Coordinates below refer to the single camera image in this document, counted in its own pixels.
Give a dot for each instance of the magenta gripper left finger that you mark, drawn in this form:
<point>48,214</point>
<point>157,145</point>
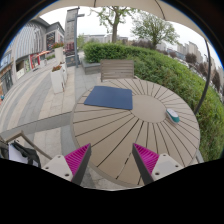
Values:
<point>72,166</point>

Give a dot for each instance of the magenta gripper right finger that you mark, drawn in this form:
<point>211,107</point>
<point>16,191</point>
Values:
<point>153,166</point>

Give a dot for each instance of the blue mouse pad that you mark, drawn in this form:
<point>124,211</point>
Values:
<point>111,97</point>

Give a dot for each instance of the round wooden slat table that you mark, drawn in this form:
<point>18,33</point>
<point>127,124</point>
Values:
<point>112,132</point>

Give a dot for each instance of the black bag on chair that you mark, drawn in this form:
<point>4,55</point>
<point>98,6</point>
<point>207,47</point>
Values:
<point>16,152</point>

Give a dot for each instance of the white planter box near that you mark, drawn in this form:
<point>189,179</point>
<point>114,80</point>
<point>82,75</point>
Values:
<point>57,79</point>

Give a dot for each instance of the white planter box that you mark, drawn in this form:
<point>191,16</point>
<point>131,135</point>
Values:
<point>58,48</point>
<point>57,79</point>

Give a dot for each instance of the green hedge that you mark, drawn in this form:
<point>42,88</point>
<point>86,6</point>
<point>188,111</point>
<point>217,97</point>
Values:
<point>153,66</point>

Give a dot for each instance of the wooden chair backrest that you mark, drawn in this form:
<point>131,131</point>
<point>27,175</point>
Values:
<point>116,69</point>

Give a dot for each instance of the white planter box far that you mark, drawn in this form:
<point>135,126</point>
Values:
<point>58,48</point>

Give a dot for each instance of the dark parasol pole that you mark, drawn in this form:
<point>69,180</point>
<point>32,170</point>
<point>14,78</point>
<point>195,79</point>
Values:
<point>207,79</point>

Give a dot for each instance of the grey signage pylon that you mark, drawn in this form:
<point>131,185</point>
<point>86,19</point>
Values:
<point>70,38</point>

